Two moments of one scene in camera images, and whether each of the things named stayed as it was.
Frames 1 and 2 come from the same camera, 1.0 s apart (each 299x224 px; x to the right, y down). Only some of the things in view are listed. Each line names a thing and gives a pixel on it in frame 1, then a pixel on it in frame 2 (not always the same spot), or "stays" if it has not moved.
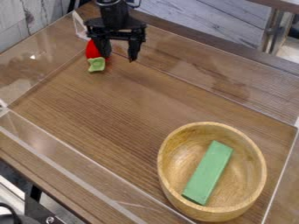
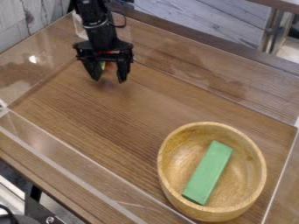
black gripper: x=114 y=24 to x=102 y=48
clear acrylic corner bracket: x=78 y=25 stays
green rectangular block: x=204 y=180 stays
